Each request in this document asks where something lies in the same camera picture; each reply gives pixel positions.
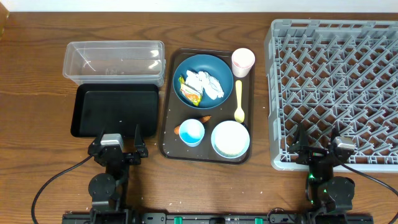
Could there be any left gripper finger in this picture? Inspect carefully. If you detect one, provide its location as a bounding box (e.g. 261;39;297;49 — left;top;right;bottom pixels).
93;129;105;145
134;124;146;152

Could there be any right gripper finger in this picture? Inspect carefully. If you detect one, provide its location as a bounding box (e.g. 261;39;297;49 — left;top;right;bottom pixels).
330;128;340;146
295;123;309;149

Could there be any light blue cup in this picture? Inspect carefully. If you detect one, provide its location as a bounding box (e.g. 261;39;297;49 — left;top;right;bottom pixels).
178;119;205;147

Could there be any light blue bowl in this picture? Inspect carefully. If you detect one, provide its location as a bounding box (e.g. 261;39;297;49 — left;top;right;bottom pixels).
210;120;251;159

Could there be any yellow green snack wrapper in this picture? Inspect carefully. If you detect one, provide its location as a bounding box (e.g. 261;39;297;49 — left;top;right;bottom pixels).
178;76;202;106

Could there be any white tissue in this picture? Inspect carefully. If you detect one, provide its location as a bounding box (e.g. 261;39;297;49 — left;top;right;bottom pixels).
185;70;224;100

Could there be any pink plastic cup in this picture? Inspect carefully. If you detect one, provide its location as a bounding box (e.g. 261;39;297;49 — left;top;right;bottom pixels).
231;48;256;78

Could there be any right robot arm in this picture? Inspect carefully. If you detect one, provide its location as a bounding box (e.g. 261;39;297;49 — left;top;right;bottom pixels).
288;124;355;223

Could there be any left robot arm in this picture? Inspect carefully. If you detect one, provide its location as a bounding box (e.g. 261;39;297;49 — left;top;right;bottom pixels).
87;125;148;224

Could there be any black waste tray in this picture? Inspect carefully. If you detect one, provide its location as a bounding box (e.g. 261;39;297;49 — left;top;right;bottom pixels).
70;83;159;138

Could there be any grey dishwasher rack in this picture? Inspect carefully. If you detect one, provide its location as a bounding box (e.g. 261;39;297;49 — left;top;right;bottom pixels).
264;19;397;173

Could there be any orange carrot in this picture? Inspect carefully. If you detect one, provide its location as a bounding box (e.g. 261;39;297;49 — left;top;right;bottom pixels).
174;115;211;134

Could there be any yellow plastic spoon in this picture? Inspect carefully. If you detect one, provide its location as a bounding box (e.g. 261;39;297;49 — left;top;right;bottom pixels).
234;80;245;123

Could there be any clear plastic bin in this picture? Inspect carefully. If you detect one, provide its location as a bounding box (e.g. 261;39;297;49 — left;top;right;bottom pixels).
63;40;166;87

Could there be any brown serving tray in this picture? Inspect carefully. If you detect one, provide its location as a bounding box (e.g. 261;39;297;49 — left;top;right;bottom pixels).
157;49;252;165

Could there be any dark blue plate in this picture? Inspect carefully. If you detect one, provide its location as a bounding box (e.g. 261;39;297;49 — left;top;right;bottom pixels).
172;54;234;110

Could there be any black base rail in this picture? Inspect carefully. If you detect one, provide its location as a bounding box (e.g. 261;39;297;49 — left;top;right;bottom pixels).
61;212;374;224

